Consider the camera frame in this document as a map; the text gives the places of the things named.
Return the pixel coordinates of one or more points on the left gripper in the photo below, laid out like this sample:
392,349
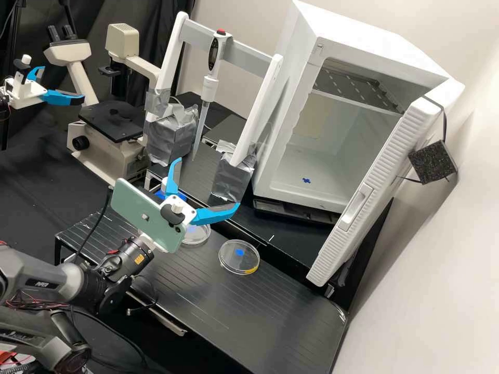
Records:
23,93

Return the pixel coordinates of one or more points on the white pipette stand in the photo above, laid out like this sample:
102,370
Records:
171,132

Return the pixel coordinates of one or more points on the white incubator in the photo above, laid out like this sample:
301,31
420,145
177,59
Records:
351,50

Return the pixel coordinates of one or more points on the blue bottle holder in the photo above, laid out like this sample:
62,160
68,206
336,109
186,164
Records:
159,194

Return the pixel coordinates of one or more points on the petri dish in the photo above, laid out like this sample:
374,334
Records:
199,235
238,262

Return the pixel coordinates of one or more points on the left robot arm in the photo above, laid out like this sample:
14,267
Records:
3,105

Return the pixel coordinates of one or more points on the small bottle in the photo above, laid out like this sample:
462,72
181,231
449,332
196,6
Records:
165,184

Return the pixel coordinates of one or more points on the incubator door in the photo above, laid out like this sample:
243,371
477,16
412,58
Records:
362,218

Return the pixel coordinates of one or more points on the left phone holder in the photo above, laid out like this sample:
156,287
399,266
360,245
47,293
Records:
24,70

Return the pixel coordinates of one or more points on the pipette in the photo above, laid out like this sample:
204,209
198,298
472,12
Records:
212,66

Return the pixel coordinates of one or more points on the right wrist camera phone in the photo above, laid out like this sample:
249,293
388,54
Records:
140,210

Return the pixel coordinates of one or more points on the cream microscope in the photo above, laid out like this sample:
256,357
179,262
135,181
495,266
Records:
103,146

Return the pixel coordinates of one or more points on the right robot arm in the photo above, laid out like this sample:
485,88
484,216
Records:
46,278

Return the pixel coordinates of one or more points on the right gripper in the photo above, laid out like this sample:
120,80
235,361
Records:
151,241

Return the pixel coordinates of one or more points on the black platform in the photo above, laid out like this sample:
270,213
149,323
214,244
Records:
249,311
288,241

